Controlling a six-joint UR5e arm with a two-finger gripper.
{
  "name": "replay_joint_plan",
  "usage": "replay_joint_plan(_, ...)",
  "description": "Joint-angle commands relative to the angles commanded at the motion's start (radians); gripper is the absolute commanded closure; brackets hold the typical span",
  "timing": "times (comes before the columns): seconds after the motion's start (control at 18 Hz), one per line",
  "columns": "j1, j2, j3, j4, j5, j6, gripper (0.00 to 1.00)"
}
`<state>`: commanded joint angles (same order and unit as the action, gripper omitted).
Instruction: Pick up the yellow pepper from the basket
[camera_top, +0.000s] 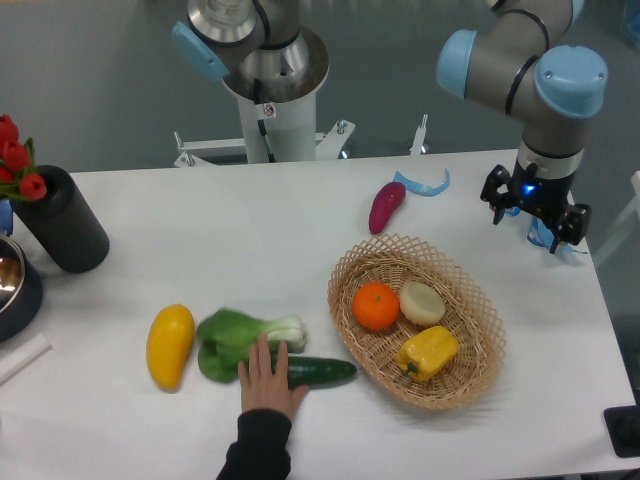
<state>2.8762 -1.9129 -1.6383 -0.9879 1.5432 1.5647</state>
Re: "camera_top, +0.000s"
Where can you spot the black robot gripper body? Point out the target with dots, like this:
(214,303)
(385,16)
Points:
(544,198)

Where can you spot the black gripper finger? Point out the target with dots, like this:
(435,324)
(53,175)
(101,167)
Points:
(570,225)
(496,192)

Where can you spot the dark green cucumber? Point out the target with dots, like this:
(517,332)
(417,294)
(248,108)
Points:
(316,372)

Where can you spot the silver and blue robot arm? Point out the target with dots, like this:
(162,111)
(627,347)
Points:
(274,66)

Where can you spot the black-sleeved forearm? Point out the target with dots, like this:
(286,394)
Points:
(260,450)

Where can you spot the woven wicker basket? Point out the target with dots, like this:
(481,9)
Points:
(469,316)

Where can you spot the yellow bell pepper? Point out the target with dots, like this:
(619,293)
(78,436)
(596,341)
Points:
(426,354)

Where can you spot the bare human hand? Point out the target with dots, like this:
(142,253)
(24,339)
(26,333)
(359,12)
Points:
(265,388)

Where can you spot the blue tape under gripper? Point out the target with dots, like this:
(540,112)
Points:
(540,236)

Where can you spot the blue tape strip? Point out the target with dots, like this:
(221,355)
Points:
(422,189)

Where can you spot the purple eggplant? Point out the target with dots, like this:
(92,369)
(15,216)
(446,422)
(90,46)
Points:
(388,199)

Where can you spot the pale white onion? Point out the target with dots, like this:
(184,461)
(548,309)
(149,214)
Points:
(421,304)

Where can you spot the orange fruit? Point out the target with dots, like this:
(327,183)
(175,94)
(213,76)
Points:
(375,306)

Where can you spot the black device at edge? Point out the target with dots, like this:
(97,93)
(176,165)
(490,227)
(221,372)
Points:
(623,428)

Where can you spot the green bok choy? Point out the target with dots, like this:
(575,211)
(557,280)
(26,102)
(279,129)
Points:
(226,337)

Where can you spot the yellow mango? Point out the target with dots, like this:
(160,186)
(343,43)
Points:
(168,346)

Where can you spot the black cylindrical vase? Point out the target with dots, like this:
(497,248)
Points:
(64,224)

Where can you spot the red tulip bouquet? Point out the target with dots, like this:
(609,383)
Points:
(20,180)

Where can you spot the dark metal bowl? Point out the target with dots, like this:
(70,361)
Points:
(21,290)

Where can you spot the white paper strip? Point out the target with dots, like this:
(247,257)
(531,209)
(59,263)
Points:
(24,355)

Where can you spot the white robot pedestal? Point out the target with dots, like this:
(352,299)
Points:
(272,132)

